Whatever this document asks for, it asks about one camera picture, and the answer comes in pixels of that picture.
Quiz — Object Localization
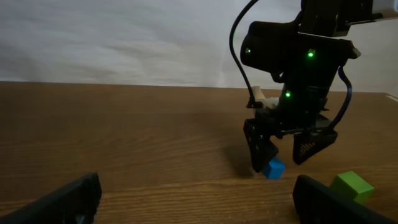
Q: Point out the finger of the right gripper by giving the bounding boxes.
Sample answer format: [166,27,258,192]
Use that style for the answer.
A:
[292,131,339,166]
[243,119,279,174]

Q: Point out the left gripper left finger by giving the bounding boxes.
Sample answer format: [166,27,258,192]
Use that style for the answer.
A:
[0,172,103,224]

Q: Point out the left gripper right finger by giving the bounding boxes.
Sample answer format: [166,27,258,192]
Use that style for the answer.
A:
[292,174,398,224]

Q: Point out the blue cube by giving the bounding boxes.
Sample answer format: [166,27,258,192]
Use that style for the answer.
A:
[262,156,286,180]

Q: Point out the green cube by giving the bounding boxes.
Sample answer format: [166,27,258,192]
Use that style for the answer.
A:
[329,170,375,205]

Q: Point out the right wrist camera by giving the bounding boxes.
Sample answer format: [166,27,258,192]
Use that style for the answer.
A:
[250,86,280,109]

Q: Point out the black cable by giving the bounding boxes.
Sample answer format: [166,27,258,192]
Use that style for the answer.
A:
[229,0,261,108]

